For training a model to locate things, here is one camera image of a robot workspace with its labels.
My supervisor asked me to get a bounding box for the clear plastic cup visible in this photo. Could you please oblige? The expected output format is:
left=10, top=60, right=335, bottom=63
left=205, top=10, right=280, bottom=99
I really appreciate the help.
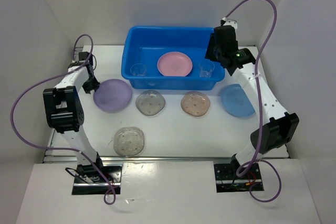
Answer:
left=130, top=63, right=146, bottom=77
left=199, top=59, right=215, bottom=78

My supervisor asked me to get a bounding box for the purple plastic plate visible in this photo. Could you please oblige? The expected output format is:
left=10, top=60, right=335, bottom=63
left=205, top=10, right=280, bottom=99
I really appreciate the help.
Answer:
left=93, top=79, right=132, bottom=113

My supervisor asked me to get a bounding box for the pink plastic plate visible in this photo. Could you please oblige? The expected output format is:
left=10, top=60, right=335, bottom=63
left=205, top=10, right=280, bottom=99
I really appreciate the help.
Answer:
left=157, top=51, right=193, bottom=77

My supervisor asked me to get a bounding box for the blue plastic plate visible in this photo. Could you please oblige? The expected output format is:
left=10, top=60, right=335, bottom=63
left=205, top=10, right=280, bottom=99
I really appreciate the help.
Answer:
left=220, top=84, right=255, bottom=118

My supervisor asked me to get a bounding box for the brown translucent plate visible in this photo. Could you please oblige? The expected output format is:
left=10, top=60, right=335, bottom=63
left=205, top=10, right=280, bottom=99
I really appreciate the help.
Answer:
left=181, top=91, right=211, bottom=117

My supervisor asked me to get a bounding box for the grey translucent plate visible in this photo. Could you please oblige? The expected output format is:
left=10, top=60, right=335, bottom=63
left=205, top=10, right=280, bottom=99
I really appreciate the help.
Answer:
left=135, top=90, right=165, bottom=116

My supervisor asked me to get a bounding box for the clear textured plate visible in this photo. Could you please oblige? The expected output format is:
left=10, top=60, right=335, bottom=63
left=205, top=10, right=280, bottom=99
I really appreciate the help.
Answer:
left=113, top=126, right=145, bottom=157

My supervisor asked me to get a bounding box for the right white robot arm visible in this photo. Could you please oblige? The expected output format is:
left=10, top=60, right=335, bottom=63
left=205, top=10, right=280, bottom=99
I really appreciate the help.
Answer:
left=205, top=25, right=299, bottom=178

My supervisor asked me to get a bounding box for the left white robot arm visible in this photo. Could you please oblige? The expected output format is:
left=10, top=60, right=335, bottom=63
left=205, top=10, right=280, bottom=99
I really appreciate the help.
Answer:
left=43, top=51, right=105, bottom=183

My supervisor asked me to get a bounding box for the blue plastic bin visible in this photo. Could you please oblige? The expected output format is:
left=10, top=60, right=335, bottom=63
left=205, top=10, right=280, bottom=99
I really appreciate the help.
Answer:
left=121, top=26, right=225, bottom=91

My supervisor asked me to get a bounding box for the aluminium rail frame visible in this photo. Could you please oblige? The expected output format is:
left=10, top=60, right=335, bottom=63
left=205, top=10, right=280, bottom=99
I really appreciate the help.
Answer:
left=42, top=46, right=290, bottom=163

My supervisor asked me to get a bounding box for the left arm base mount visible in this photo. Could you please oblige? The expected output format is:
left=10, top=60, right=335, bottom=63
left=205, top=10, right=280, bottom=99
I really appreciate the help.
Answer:
left=65, top=165, right=122, bottom=195

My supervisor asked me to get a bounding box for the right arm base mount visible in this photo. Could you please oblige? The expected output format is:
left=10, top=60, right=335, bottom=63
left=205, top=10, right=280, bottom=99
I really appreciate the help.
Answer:
left=214, top=164, right=264, bottom=193

